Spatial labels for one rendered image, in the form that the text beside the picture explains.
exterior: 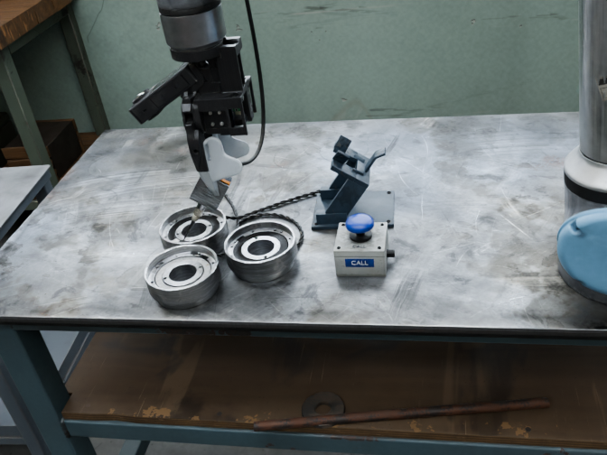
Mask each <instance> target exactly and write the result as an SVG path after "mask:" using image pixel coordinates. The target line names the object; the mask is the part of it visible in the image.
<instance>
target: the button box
mask: <svg viewBox="0 0 607 455"><path fill-rule="evenodd" d="M388 248H389V246H388V223H387V222H374V228H372V229H371V230H370V231H369V232H366V233H365V235H364V236H362V237H359V236H357V234H355V233H351V232H350V231H348V230H347V228H346V226H345V223H339V227H338V232H337V236H336V240H335V245H334V249H333V255H334V263H335V270H336V276H376V277H386V274H387V265H388V257H395V249H388Z"/></svg>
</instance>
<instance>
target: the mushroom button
mask: <svg viewBox="0 0 607 455"><path fill-rule="evenodd" d="M345 226H346V228H347V230H348V231H350V232H351V233H355V234H357V236H359V237H362V236H364V235H365V233H366V232H369V231H370V230H371V229H372V228H374V219H373V218H372V217H371V216H370V215H368V214H364V213H358V214H354V215H351V216H349V217H348V218H347V220H346V222H345Z"/></svg>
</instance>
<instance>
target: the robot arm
mask: <svg viewBox="0 0 607 455"><path fill-rule="evenodd" d="M156 2H157V5H158V9H159V15H160V18H161V22H162V26H163V33H164V37H165V40H166V43H167V45H169V48H170V52H171V55H172V59H173V60H176V61H179V62H183V64H182V65H180V66H179V67H178V68H177V69H175V70H174V71H172V72H171V73H170V74H169V75H167V76H166V77H165V78H164V79H162V80H161V81H159V82H158V83H157V84H156V85H154V86H153V87H152V88H150V89H148V88H147V89H146V90H144V91H143V92H141V93H139V94H138V95H137V97H136V98H135V99H134V100H133V102H132V103H133V105H132V106H131V108H130V109H129V110H128V111H129V113H130V114H131V115H132V116H133V117H134V118H135V119H136V120H137V121H138V122H139V123H140V124H141V125H142V124H143V123H144V122H146V121H147V120H149V121H150V120H152V119H153V118H155V117H156V116H158V115H159V114H160V113H161V112H162V110H163V109H164V108H165V107H166V106H167V105H169V104H170V103H171V102H173V101H174V100H175V99H176V98H177V97H181V98H182V105H181V109H182V121H183V125H184V128H185V130H186V134H187V142H188V146H189V150H190V154H191V158H192V160H193V163H194V165H195V168H196V171H197V172H198V173H199V175H200V176H201V179H202V180H203V182H204V183H205V185H206V186H207V187H208V188H209V190H210V191H211V192H212V194H213V195H214V196H219V187H218V183H217V181H219V180H223V179H226V178H228V177H231V176H235V175H238V174H240V173H241V172H242V170H243V166H242V163H241V161H240V160H238V159H237V158H239V157H242V156H245V155H247V154H248V153H249V145H248V143H247V142H245V141H242V140H239V139H237V138H234V137H233V135H248V133H247V124H246V122H251V121H252V120H253V117H254V113H256V112H257V107H256V101H255V96H254V90H253V86H252V80H251V76H244V70H243V66H242V60H241V56H240V50H241V48H242V42H241V37H240V36H236V37H226V36H225V35H226V33H227V30H226V25H225V20H224V15H223V10H222V5H221V0H156ZM578 26H579V140H580V144H579V145H578V146H577V147H575V148H574V149H573V151H571V152H570V153H569V154H568V155H567V156H566V157H565V163H564V192H565V214H564V222H563V225H562V226H561V227H560V228H559V230H558V232H557V237H556V240H557V254H558V271H559V273H560V275H561V277H562V279H563V280H564V281H565V283H566V284H567V285H568V286H569V287H570V288H572V289H573V290H574V291H576V292H577V293H579V294H581V295H582V296H584V297H586V298H588V299H590V300H592V301H595V302H599V303H602V304H606V305H607V0H578ZM249 88H250V91H249ZM250 93H251V96H250ZM251 98H252V102H251ZM240 125H243V126H240Z"/></svg>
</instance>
